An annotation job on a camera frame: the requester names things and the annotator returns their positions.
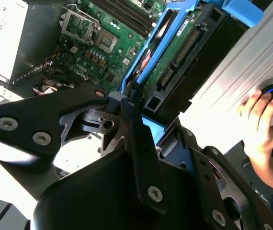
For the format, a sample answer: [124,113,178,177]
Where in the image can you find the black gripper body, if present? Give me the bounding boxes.
[32,107,209,230]

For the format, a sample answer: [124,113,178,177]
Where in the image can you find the person's hand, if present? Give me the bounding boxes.
[237,92,273,159]

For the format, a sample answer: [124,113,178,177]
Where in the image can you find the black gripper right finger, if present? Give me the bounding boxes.
[181,128,273,230]

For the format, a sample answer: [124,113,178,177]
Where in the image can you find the hard disk blue carrier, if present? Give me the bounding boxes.
[117,0,265,144]

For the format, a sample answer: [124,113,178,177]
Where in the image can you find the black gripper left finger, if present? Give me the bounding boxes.
[0,83,170,216]

